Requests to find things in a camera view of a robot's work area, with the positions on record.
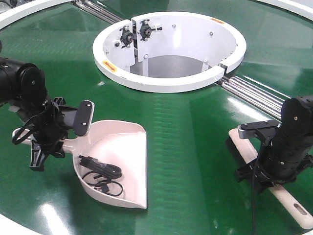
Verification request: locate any black bearing mount left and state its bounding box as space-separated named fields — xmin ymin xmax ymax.
xmin=120 ymin=25 xmax=134 ymax=48

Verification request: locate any steel rollers top seam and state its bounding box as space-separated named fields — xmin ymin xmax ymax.
xmin=73 ymin=0 xmax=123 ymax=24

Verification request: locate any orange warning sticker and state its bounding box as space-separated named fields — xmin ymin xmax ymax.
xmin=210 ymin=18 xmax=225 ymax=24
xmin=102 ymin=61 xmax=117 ymax=72

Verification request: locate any white central conveyor ring housing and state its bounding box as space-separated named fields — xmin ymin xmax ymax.
xmin=92 ymin=12 xmax=246 ymax=93

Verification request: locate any white outer rim top right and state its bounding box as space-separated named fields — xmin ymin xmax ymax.
xmin=257 ymin=0 xmax=313 ymax=21

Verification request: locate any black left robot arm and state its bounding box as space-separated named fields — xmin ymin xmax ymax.
xmin=0 ymin=57 xmax=94 ymax=171

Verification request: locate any orange warning sticker rear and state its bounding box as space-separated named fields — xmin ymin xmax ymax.
xmin=210 ymin=18 xmax=225 ymax=24

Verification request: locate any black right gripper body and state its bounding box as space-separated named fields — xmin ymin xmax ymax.
xmin=235 ymin=154 xmax=313 ymax=193

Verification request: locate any steel rollers seam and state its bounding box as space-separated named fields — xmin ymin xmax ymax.
xmin=216 ymin=76 xmax=290 ymax=121
xmin=73 ymin=0 xmax=123 ymax=24

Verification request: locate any pink plastic dustpan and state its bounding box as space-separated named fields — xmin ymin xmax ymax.
xmin=11 ymin=119 xmax=148 ymax=210

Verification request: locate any black cable bundle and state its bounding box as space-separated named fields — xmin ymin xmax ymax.
xmin=78 ymin=155 xmax=124 ymax=197

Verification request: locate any white outer rim top left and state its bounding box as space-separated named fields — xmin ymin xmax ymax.
xmin=0 ymin=0 xmax=71 ymax=29

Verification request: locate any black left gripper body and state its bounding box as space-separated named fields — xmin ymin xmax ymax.
xmin=31 ymin=97 xmax=78 ymax=159

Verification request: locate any orange warning sticker front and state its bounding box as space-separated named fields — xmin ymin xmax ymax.
xmin=102 ymin=61 xmax=117 ymax=72

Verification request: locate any steel rollers right seam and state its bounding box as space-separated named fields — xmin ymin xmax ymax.
xmin=216 ymin=76 xmax=290 ymax=121

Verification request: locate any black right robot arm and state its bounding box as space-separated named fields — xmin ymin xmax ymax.
xmin=235 ymin=95 xmax=313 ymax=192

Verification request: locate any black bearing mount right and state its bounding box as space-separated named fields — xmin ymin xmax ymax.
xmin=139 ymin=19 xmax=162 ymax=41

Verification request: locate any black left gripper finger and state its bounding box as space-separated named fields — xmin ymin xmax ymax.
xmin=73 ymin=100 xmax=94 ymax=136
xmin=29 ymin=141 xmax=49 ymax=171

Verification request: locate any white rim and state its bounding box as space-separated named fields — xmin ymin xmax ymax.
xmin=0 ymin=0 xmax=71 ymax=29
xmin=257 ymin=0 xmax=313 ymax=21

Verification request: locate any black bearing mount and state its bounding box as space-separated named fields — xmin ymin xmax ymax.
xmin=139 ymin=19 xmax=162 ymax=41
xmin=120 ymin=25 xmax=134 ymax=48

